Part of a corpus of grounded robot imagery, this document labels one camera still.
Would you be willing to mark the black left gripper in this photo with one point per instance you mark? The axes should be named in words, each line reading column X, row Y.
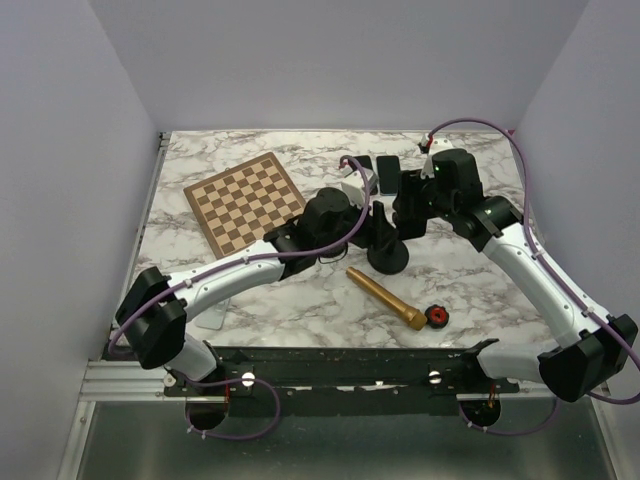
column 376, row 232

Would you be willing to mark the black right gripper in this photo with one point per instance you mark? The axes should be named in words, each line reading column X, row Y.
column 410, row 183

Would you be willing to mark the teal phone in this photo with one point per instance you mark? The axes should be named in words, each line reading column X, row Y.
column 388, row 171

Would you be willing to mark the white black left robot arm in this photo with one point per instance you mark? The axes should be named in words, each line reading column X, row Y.
column 156, row 309

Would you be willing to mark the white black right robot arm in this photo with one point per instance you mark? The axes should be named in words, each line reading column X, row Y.
column 589, row 345

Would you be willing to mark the black phone stand ribbed base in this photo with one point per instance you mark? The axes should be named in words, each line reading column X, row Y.
column 390, row 261

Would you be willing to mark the black small phone stand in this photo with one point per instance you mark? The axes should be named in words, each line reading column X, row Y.
column 334, row 255

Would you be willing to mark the gold metal cylinder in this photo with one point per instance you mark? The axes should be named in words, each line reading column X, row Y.
column 412, row 317

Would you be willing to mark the black red knob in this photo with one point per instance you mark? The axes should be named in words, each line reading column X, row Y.
column 437, row 316

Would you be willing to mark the wooden chessboard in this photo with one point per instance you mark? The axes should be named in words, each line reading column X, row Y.
column 239, row 206

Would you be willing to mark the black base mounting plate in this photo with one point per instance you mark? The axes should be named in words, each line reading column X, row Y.
column 275, row 382

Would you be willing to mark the silver metal plate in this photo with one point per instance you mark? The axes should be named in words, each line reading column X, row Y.
column 213, row 318

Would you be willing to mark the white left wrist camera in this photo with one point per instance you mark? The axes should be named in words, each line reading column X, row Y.
column 352, row 185

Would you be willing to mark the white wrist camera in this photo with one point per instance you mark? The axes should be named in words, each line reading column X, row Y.
column 429, row 146
column 352, row 185

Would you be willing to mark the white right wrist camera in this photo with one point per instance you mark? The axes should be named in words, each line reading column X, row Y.
column 429, row 146

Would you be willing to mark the aluminium table edge rail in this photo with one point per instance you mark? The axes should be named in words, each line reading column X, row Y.
column 125, row 379

